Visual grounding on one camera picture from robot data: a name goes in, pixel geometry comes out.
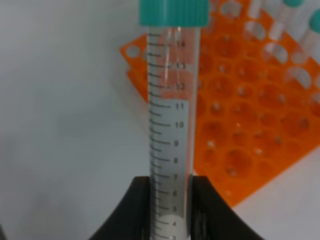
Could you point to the orange test tube rack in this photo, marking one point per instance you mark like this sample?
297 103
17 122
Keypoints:
258 100

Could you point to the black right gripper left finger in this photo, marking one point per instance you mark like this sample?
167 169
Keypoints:
131 218

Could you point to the test tube teal cap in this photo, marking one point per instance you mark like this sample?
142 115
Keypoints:
173 52

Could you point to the row tube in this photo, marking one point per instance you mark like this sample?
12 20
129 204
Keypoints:
255 8
311 36
283 18

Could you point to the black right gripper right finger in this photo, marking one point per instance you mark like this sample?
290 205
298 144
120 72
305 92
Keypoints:
211 216

